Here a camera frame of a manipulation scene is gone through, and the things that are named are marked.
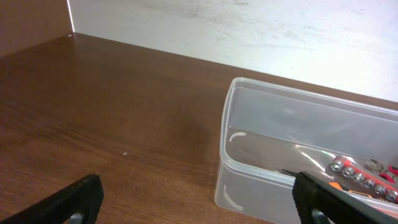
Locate orange socket bit holder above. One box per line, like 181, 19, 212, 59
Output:
328, 156, 397, 204

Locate red handled cutting pliers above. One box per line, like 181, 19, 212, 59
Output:
366, 159, 397, 184

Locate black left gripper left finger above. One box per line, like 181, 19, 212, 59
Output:
1, 174, 104, 224

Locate clear plastic container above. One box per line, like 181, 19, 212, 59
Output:
215, 78, 397, 223

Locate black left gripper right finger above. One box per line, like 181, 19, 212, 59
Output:
292, 172, 397, 224

